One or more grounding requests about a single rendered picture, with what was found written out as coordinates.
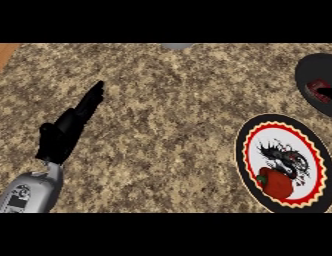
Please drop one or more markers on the black red-rimmed printed plate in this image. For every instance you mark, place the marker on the black red-rimmed printed plate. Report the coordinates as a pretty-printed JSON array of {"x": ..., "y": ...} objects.
[{"x": 286, "y": 163}]

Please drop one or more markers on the black pan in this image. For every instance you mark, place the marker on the black pan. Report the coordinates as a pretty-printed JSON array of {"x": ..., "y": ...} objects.
[{"x": 328, "y": 83}]

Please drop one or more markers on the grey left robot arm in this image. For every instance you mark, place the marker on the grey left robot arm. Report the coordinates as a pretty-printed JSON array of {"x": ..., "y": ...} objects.
[{"x": 32, "y": 191}]

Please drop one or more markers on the grey rounded object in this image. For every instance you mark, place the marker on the grey rounded object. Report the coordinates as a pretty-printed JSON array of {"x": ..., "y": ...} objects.
[{"x": 177, "y": 45}]

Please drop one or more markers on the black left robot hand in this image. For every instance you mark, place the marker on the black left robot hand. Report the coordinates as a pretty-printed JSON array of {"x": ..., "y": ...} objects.
[{"x": 65, "y": 128}]

